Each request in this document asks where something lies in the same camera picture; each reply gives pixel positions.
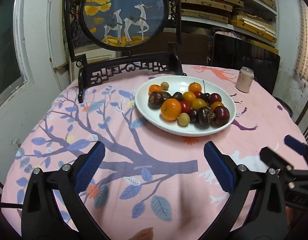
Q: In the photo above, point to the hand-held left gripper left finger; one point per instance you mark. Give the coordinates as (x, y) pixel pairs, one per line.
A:
(92, 163)

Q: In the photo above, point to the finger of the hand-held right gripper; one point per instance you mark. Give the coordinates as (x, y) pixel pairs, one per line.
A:
(275, 158)
(296, 144)

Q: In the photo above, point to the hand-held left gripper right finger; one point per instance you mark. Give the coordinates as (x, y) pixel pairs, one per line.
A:
(217, 166)

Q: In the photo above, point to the dark purple mangosteen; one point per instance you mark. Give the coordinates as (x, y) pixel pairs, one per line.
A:
(155, 100)
(205, 117)
(177, 95)
(166, 95)

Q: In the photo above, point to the large dark red plum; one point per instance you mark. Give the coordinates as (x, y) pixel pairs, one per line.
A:
(221, 115)

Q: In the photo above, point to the small dark plum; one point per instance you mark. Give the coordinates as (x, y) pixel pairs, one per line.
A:
(193, 115)

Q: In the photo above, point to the tan longan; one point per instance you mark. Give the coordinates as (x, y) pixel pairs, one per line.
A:
(183, 119)
(164, 85)

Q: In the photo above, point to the small orange tomato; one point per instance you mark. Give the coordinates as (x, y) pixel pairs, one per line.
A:
(217, 104)

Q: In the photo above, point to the red cherry tomato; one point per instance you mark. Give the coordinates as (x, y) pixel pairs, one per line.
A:
(198, 94)
(185, 107)

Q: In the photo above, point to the white ceramic plate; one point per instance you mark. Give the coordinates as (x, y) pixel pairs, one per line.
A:
(164, 122)

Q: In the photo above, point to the dark cherry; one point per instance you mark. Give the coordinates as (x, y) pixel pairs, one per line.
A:
(205, 97)

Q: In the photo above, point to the large orange mandarin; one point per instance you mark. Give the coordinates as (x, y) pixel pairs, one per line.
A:
(171, 109)

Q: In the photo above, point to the yellow orange tomato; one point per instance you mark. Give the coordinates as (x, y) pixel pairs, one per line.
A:
(189, 97)

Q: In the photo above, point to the small orange mandarin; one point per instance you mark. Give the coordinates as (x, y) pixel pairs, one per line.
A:
(155, 89)

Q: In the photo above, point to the person's left hand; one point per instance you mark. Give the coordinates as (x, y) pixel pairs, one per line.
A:
(144, 234)

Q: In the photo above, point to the dark wooden chair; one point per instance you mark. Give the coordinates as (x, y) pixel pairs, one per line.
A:
(306, 120)

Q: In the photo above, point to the pink floral tablecloth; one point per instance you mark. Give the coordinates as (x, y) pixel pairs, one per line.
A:
(154, 180)

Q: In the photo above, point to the pink drink can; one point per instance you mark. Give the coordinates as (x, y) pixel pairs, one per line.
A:
(244, 80)

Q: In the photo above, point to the black monitor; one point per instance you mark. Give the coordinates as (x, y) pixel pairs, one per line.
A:
(243, 60)

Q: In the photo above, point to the beige cabinet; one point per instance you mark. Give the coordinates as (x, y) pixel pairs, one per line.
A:
(94, 55)

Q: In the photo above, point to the stack of yellow flat boxes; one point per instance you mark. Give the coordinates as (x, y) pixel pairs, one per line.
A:
(256, 27)

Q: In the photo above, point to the window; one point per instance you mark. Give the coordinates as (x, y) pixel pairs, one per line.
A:
(6, 47)

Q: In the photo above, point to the round deer screen black stand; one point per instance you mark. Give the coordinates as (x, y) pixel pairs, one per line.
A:
(124, 12)

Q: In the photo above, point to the stack of bamboo boxes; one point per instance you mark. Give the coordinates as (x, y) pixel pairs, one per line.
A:
(206, 5)

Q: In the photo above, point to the white wall outlet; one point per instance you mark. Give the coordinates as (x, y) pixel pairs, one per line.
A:
(16, 144)

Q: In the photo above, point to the white wall shelf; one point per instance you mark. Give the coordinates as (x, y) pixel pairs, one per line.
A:
(275, 10)

